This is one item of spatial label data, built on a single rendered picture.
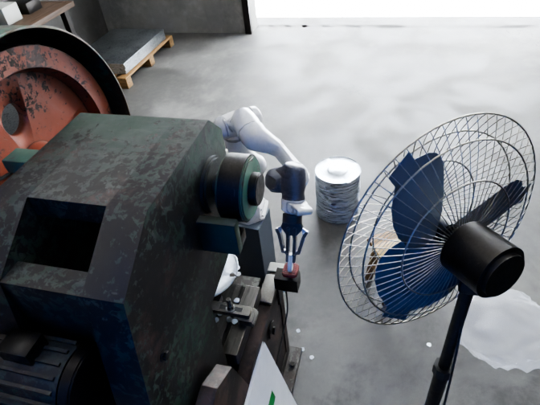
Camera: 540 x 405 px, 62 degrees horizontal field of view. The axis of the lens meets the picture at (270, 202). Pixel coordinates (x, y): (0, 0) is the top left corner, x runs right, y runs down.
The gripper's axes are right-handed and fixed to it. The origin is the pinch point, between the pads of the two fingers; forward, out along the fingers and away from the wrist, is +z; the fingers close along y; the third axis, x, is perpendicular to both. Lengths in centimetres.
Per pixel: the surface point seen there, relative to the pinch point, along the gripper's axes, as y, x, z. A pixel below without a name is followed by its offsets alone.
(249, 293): 14.1, 7.5, 11.9
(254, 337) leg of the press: 9.6, 15.4, 25.2
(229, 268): 22.6, 6.8, 3.0
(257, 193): 0, 47, -39
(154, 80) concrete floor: 222, -304, -60
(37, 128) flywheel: 70, 44, -52
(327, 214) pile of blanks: 3, -127, 19
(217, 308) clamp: 22.2, 20.4, 12.6
